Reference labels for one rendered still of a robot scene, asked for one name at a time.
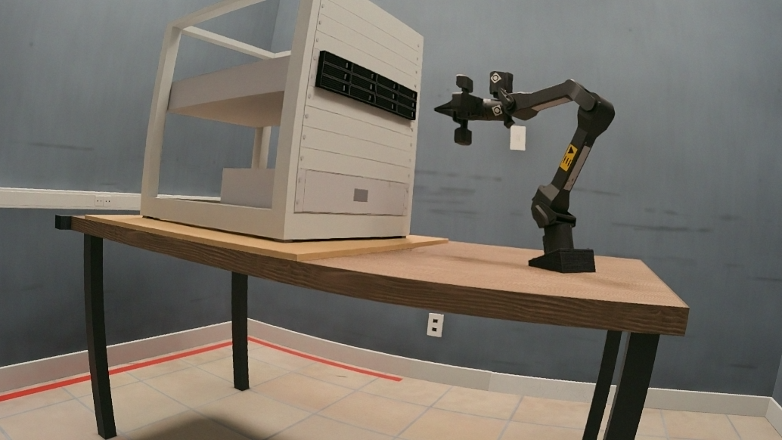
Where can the white equipment rack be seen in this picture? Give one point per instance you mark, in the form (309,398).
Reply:
(323,135)

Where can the tan flat board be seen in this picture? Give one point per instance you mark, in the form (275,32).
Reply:
(298,250)

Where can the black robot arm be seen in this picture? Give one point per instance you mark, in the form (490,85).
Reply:
(550,203)

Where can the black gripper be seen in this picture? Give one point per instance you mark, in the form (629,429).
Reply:
(464,136)

